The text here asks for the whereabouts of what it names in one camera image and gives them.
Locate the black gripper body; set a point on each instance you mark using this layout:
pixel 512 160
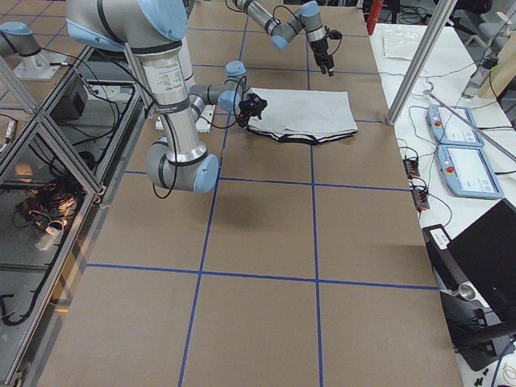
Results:
pixel 320 47
pixel 247 110

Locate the grey cartoon print t-shirt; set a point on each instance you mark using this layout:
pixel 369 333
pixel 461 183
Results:
pixel 304 116

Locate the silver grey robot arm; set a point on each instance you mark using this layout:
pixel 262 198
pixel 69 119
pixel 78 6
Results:
pixel 153 32
pixel 306 18

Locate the red fire extinguisher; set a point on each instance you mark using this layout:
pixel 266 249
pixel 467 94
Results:
pixel 373 15

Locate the clear plastic bag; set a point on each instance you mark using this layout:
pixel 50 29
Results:
pixel 401 45

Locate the upper orange circuit board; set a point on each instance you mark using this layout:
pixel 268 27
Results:
pixel 411 167

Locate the orange circuit board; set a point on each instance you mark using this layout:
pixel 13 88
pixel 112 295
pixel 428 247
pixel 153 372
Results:
pixel 420 197
pixel 411 167

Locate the upper blue teach pendant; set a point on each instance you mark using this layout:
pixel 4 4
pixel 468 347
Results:
pixel 453 129

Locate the blue teach pendant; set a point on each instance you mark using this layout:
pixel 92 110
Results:
pixel 453 129
pixel 468 173

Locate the clear water bottle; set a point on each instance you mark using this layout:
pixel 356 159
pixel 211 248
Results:
pixel 479 77

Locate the lower orange circuit board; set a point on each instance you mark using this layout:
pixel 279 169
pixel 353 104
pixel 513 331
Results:
pixel 420 197

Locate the lower blue teach pendant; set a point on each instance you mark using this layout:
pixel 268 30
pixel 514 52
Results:
pixel 468 173

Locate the black power box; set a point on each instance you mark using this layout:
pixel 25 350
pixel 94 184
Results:
pixel 72 103

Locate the black laptop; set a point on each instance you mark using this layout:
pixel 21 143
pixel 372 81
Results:
pixel 485 252

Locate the black monitor stand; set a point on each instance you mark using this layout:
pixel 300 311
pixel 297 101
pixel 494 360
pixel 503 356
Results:
pixel 477 333

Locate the grey aluminium post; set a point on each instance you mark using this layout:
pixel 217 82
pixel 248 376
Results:
pixel 432 33

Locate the aluminium frame rack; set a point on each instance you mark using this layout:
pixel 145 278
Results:
pixel 52 173

